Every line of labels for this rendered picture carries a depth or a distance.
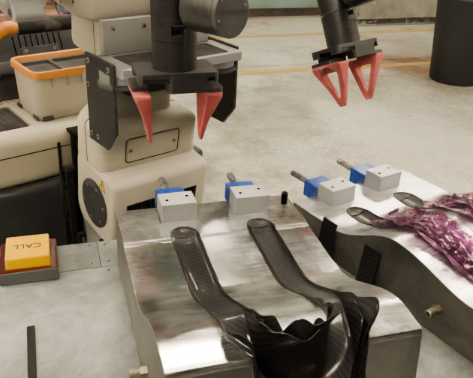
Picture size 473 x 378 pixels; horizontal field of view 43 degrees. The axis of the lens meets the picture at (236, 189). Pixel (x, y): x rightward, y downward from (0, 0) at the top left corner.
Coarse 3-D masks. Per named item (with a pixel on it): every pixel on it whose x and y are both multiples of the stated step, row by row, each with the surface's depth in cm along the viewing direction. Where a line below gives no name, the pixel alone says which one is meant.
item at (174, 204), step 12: (156, 192) 89; (168, 192) 90; (180, 192) 87; (156, 204) 90; (168, 204) 84; (180, 204) 84; (192, 204) 85; (168, 216) 84; (180, 216) 85; (192, 216) 85
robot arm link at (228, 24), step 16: (192, 0) 68; (208, 0) 67; (224, 0) 67; (240, 0) 69; (192, 16) 69; (208, 16) 67; (224, 16) 68; (240, 16) 70; (208, 32) 69; (224, 32) 68; (240, 32) 70
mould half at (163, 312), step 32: (128, 224) 84; (160, 224) 84; (192, 224) 84; (224, 224) 85; (288, 224) 86; (128, 256) 77; (160, 256) 78; (224, 256) 78; (256, 256) 79; (320, 256) 80; (128, 288) 78; (160, 288) 72; (224, 288) 73; (256, 288) 73; (352, 288) 68; (160, 320) 61; (192, 320) 60; (288, 320) 60; (384, 320) 61; (160, 352) 55; (192, 352) 56; (224, 352) 56; (384, 352) 60; (416, 352) 61
